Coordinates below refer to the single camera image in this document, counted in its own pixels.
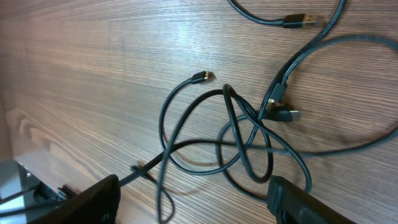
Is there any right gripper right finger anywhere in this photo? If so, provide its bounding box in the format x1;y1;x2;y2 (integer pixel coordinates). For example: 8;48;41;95
267;175;353;224

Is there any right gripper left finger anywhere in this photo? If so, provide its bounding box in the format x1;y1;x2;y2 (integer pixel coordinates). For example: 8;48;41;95
32;174;121;224

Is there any thin black cable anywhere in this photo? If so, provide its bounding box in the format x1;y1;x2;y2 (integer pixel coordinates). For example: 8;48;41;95
118;70;312;224

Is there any thick black USB cable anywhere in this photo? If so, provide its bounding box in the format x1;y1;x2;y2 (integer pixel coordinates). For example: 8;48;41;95
216;0;398;200

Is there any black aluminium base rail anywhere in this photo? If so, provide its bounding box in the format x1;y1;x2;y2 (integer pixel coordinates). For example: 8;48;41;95
1;159;73;224

